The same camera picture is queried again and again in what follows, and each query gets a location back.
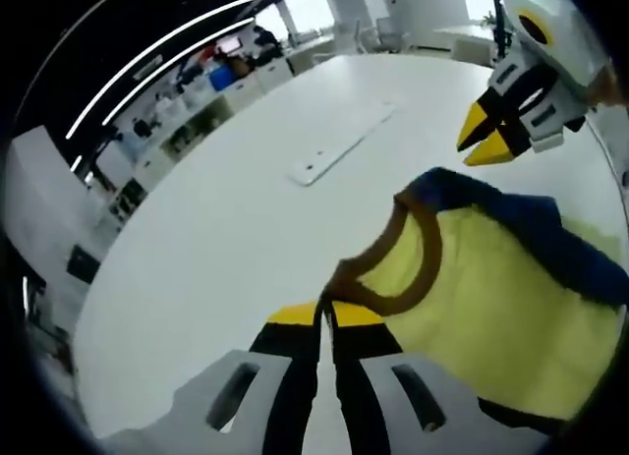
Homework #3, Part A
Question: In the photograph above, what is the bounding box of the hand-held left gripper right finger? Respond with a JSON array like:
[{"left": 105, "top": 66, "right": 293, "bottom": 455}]
[{"left": 329, "top": 300, "right": 549, "bottom": 455}]

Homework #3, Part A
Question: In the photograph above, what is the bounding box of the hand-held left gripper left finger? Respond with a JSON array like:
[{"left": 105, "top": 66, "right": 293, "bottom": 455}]
[{"left": 97, "top": 300, "right": 323, "bottom": 455}]

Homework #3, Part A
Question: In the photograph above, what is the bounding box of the yellow blue grey garment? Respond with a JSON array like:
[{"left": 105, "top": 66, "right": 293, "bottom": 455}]
[{"left": 318, "top": 165, "right": 629, "bottom": 422}]

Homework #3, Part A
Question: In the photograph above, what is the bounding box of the person's right hand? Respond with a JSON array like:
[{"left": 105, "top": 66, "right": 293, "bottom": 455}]
[{"left": 587, "top": 59, "right": 621, "bottom": 110}]

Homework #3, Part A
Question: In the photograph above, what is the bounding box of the black stand pole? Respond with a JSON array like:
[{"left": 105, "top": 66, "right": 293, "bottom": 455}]
[{"left": 489, "top": 0, "right": 512, "bottom": 61}]

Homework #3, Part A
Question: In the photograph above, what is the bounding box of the white square pillar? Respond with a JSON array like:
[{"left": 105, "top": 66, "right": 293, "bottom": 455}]
[{"left": 328, "top": 0, "right": 382, "bottom": 38}]

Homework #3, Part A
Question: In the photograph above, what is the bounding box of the white storage counter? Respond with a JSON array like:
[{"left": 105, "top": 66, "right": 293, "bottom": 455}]
[{"left": 92, "top": 56, "right": 296, "bottom": 240}]

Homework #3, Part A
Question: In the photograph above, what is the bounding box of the blue storage box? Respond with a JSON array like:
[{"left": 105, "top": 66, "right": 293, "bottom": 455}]
[{"left": 208, "top": 64, "right": 236, "bottom": 91}]

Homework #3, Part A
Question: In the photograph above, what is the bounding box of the ceiling light strip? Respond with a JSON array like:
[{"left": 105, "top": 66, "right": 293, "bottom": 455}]
[
  {"left": 103, "top": 17, "right": 256, "bottom": 125},
  {"left": 65, "top": 0, "right": 307, "bottom": 140}
]

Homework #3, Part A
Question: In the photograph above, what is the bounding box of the black wall panel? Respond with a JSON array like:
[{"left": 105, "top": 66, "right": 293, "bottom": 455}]
[{"left": 66, "top": 245, "right": 102, "bottom": 284}]

